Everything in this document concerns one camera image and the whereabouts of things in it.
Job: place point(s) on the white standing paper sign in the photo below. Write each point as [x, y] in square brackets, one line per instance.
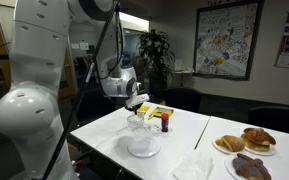
[178, 65]

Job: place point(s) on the yellow green crayon box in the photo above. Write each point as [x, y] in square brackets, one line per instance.
[162, 112]

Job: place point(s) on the yellow sticky note pad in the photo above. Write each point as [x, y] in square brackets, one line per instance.
[144, 109]

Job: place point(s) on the purple bottle with red cap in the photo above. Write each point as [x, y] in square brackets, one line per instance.
[165, 124]

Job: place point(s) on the small white side table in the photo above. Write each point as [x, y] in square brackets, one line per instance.
[183, 71]

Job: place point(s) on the white paper napkin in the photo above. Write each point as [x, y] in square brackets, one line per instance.
[194, 166]

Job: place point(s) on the green potted plant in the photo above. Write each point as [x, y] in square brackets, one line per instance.
[155, 50]

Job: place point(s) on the white pinned paper sheet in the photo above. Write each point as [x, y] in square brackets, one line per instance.
[285, 60]

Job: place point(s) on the white round plate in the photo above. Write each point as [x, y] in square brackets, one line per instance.
[267, 152]
[228, 166]
[219, 148]

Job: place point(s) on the black office chair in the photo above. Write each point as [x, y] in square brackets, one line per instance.
[277, 120]
[94, 106]
[183, 98]

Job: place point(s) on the framed colourful drawing poster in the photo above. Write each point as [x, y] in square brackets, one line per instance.
[224, 40]

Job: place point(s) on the stacked brown bread buns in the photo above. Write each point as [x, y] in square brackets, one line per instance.
[259, 136]

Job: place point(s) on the dark brown crossed bread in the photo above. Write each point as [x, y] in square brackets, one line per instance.
[250, 168]

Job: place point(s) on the bright ceiling light strip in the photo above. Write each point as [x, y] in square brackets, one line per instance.
[134, 21]

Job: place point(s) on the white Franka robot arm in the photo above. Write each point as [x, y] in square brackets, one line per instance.
[27, 110]

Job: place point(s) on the cut crystal glass jar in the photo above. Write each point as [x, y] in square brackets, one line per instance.
[135, 122]

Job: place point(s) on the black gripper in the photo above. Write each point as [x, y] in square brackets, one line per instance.
[134, 106]

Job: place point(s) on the wooden door frame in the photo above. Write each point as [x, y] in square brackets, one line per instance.
[67, 90]

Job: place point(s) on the golden croissant bread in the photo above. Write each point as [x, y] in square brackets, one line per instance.
[232, 143]

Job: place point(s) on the clear round glass lid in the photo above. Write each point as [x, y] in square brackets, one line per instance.
[144, 148]

